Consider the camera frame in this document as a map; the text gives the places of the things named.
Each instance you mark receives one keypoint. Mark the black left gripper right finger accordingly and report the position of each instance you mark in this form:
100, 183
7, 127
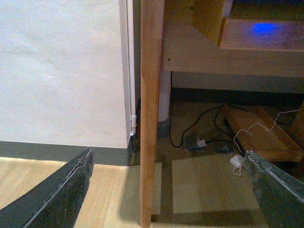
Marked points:
280, 196

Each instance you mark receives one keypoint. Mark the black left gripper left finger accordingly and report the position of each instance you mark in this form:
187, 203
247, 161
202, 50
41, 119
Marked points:
56, 201

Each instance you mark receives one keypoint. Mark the white power adapter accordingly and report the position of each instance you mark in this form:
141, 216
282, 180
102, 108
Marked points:
237, 161

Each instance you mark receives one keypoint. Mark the wooden board on floor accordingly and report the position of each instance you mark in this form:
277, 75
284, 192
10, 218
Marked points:
255, 131

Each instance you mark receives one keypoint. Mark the white plug on power strip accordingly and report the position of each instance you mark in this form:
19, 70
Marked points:
201, 143

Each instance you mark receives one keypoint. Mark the white wall conduit pipe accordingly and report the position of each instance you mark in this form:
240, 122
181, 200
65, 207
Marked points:
127, 44

